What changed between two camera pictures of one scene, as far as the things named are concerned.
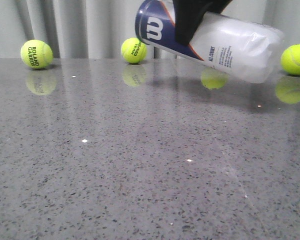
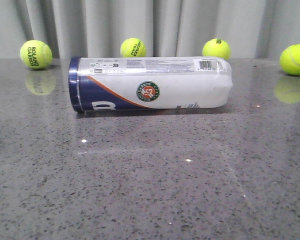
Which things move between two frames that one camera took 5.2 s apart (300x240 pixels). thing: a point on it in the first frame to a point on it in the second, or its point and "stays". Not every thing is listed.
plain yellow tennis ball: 295,59 stays
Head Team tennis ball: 133,50 stays
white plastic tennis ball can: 249,50 to 111,83
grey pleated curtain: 97,29 stays
